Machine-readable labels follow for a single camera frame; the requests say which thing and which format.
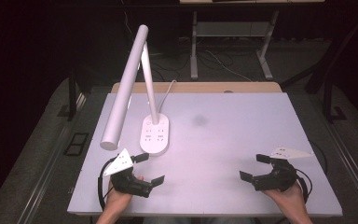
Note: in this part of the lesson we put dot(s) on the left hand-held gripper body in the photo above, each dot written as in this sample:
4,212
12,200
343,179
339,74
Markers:
130,183

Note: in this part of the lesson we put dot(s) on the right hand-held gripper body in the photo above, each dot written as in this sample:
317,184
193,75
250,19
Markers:
279,177

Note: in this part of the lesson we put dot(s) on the white desk lamp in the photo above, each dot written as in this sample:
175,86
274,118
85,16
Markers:
124,90

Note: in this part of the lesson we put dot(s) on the person's left hand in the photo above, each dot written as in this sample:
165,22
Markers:
116,200

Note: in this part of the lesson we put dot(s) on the person's right hand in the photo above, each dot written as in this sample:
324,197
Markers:
289,199

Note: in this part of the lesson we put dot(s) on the dark metal stand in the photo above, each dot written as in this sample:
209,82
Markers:
72,93
327,87

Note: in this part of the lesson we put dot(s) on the black floor frame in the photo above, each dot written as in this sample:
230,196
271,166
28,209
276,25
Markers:
76,143

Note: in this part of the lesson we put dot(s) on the grey metal frame table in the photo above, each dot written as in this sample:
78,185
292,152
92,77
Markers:
230,29

